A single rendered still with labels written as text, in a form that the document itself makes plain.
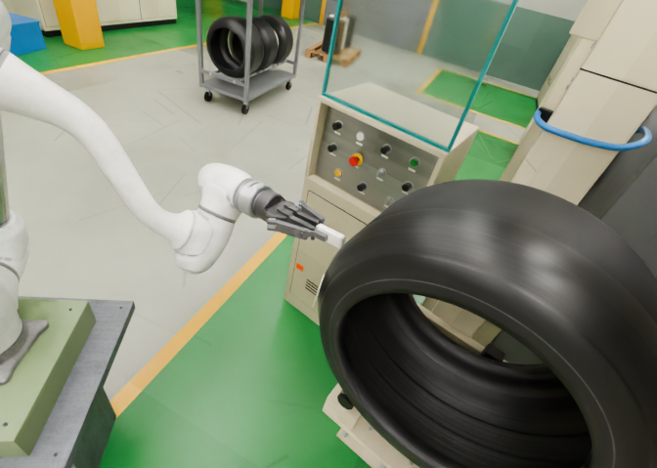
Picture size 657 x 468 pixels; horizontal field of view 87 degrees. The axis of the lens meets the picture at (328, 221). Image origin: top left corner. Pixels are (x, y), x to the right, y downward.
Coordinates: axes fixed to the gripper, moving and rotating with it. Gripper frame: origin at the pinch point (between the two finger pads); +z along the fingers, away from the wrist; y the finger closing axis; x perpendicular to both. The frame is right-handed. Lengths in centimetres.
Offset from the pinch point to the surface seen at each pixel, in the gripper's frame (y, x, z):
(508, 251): -8.3, -18.6, 33.0
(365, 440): -9, 48, 22
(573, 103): 27, -31, 32
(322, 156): 65, 18, -50
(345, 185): 65, 27, -36
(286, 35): 314, 12, -290
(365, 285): -12.6, -4.6, 15.8
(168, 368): -10, 115, -79
